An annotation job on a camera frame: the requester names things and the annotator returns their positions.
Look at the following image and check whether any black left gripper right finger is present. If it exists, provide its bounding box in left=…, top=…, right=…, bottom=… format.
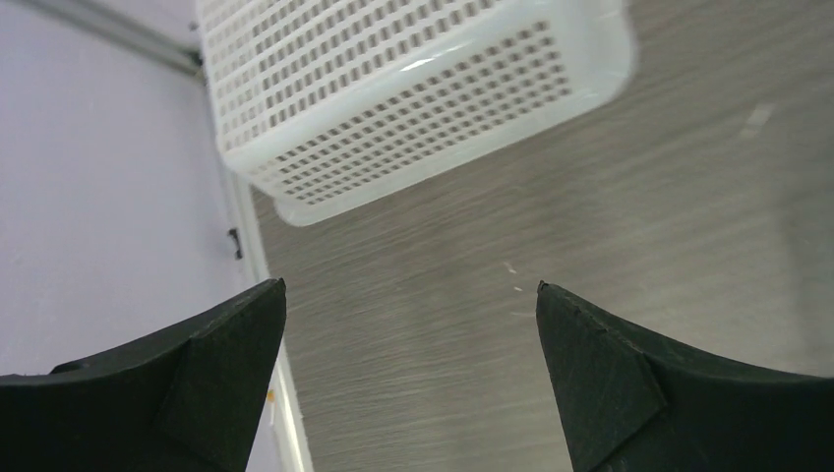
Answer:
left=536, top=282, right=833, bottom=471

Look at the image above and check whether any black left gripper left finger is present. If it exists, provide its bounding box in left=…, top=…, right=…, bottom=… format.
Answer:
left=1, top=279, right=286, bottom=471

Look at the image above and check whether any white perforated plastic basket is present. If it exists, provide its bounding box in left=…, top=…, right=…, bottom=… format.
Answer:
left=196, top=0, right=637, bottom=226

